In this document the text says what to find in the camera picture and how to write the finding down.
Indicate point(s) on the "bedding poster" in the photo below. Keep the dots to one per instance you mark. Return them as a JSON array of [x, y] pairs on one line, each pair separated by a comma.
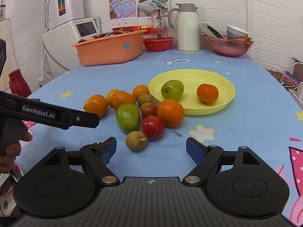
[[129, 13]]

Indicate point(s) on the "white water purifier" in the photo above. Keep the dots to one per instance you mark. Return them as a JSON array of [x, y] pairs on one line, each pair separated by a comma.
[[59, 12]]

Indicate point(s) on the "orange fruit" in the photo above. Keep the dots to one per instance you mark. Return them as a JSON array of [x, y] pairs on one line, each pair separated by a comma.
[[96, 104]]

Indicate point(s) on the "white tilted plate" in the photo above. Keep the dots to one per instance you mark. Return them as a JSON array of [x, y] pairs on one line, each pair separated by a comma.
[[210, 31]]

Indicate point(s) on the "red vase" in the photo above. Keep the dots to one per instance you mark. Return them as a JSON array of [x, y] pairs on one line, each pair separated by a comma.
[[18, 84]]

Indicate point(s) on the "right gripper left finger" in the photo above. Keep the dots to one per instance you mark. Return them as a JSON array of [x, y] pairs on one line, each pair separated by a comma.
[[65, 182]]

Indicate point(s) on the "white appliance with screen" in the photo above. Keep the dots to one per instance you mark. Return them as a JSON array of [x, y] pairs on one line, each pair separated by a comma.
[[61, 54]]

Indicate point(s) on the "pink glass bowl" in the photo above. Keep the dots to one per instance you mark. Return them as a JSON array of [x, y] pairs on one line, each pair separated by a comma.
[[228, 47]]

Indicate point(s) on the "large orange with stem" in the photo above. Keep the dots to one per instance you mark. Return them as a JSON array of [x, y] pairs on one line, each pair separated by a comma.
[[170, 112]]

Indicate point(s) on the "person's left hand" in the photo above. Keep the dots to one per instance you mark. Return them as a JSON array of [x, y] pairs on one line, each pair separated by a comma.
[[7, 160]]

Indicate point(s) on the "mandarin on plate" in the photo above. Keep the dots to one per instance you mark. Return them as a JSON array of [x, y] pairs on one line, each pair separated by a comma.
[[207, 93]]

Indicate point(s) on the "white blue ceramic bowl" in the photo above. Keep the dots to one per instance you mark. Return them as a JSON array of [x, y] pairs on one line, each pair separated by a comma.
[[235, 32]]

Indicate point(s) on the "dark red tomato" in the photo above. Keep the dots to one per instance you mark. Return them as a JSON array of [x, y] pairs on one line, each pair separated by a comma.
[[148, 109]]

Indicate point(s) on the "round green apple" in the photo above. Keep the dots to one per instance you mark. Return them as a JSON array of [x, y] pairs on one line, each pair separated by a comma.
[[173, 89]]

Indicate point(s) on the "red plastic basket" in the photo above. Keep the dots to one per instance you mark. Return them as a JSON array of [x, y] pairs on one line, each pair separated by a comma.
[[156, 45]]

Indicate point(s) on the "orange plastic basket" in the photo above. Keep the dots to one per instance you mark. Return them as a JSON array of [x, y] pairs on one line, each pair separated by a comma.
[[113, 49]]

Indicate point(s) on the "orange persimmon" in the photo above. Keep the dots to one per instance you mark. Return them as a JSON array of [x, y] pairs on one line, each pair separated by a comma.
[[121, 97]]

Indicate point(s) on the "brown longan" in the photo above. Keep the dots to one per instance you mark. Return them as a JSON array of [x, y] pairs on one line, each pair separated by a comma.
[[136, 141], [144, 98]]

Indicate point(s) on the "white thermos jug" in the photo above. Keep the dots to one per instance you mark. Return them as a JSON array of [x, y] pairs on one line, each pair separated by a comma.
[[188, 27]]

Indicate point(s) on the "yellow plastic plate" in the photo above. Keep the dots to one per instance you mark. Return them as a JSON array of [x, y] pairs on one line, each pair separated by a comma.
[[191, 79]]

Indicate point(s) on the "white power strip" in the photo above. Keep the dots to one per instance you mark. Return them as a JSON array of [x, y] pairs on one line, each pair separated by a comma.
[[297, 95]]

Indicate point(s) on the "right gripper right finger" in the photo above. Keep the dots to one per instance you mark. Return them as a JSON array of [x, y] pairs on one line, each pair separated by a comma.
[[238, 182]]

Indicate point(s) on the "metal dishes in basket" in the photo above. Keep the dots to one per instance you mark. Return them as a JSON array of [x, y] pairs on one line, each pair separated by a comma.
[[112, 33]]

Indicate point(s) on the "blue star tablecloth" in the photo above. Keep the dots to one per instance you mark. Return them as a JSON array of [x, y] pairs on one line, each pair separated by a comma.
[[262, 116]]

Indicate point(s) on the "red apple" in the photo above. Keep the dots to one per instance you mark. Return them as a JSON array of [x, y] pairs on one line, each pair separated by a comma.
[[153, 127]]

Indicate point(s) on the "glass jar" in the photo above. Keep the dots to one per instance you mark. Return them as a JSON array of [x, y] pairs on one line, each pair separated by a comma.
[[158, 26]]

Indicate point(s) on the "small orange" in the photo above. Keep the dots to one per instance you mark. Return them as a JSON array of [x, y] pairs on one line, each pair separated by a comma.
[[110, 95], [139, 90]]

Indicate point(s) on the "cardboard box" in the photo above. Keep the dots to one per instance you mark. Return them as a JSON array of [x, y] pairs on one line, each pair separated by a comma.
[[298, 70]]

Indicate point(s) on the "green mango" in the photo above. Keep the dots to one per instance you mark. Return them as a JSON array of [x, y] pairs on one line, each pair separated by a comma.
[[128, 117]]

